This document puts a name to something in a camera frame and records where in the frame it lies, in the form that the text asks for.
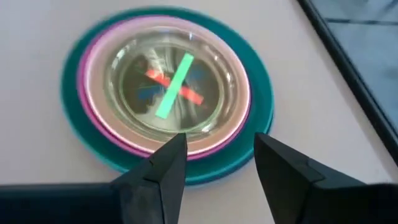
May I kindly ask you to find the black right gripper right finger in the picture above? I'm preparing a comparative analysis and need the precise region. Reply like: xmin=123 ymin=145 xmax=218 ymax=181
xmin=253 ymin=132 xmax=368 ymax=224

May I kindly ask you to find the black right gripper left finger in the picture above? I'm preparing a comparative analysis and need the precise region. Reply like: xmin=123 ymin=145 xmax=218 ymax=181
xmin=111 ymin=133 xmax=188 ymax=224

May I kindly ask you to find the transparent plastic plate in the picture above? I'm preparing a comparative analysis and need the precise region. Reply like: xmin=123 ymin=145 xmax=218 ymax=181
xmin=103 ymin=27 xmax=234 ymax=141

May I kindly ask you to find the teal plastic plate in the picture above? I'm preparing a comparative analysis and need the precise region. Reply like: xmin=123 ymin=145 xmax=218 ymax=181
xmin=60 ymin=6 xmax=275 ymax=187

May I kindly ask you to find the magenta plastic plate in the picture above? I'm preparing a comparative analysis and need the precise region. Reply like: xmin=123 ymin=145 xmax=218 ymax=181
xmin=76 ymin=14 xmax=252 ymax=162

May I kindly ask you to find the red tape strip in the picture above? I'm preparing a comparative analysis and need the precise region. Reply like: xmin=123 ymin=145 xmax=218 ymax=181
xmin=144 ymin=68 xmax=205 ymax=106

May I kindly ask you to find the green tape strip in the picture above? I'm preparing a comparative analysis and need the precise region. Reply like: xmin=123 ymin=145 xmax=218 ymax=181
xmin=154 ymin=52 xmax=195 ymax=120

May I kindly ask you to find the black table edge strip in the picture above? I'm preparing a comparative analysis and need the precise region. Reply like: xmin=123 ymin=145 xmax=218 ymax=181
xmin=297 ymin=0 xmax=398 ymax=167

